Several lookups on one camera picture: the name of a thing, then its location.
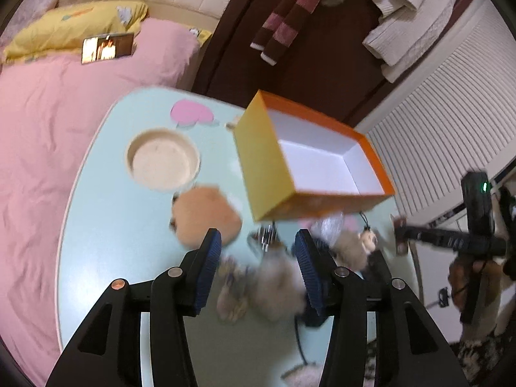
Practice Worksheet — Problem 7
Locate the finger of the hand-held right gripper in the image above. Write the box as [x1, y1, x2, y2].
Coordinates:
[394, 222, 469, 254]

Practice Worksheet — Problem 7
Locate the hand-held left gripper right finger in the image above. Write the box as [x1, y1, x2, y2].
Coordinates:
[293, 229, 470, 387]

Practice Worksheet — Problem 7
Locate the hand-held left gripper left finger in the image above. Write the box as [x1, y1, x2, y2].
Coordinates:
[45, 228, 223, 387]

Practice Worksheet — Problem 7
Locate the beige fluffy plush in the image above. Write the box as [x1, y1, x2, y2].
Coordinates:
[248, 250, 309, 323]
[282, 365, 323, 387]

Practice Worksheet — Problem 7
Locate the brown printed packet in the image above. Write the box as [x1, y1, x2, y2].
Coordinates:
[392, 215, 411, 257]

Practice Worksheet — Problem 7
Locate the clear plastic bag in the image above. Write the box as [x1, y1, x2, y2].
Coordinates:
[310, 213, 347, 251]

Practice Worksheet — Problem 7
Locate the round tan fluffy plush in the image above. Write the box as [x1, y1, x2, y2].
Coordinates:
[169, 185, 243, 247]

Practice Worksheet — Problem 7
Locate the small bear plush keychain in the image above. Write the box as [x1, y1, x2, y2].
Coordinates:
[334, 226, 382, 275]

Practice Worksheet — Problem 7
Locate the orange cardboard box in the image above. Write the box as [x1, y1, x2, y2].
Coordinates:
[234, 90, 396, 223]

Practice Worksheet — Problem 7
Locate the person's right forearm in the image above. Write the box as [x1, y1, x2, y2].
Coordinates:
[460, 282, 504, 343]

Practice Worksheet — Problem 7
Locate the person's right hand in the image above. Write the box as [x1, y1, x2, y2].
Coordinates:
[448, 256, 504, 311]

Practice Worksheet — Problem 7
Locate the white ribbed radiator cover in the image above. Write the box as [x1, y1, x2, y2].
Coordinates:
[355, 0, 516, 226]

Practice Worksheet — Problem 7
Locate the cartoon printed mint table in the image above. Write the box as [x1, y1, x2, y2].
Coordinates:
[56, 84, 420, 387]

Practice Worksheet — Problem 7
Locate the floral patterned rug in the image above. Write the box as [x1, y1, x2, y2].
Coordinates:
[363, 331, 509, 387]

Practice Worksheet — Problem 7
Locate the white knit sweater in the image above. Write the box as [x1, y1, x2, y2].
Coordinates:
[362, 0, 460, 81]

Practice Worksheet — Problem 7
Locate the brown wardrobe door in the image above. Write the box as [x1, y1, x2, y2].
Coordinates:
[189, 0, 476, 130]

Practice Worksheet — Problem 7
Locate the smartphone with lit screen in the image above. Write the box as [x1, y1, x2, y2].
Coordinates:
[81, 32, 135, 65]

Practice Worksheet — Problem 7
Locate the brown pink striped scarf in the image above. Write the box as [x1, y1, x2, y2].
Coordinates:
[249, 0, 337, 66]

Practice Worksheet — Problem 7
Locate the large yellow printed pillow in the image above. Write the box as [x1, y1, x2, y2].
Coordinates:
[2, 2, 149, 63]

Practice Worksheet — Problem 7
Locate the thin black cord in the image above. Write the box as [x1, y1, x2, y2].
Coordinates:
[293, 318, 310, 366]

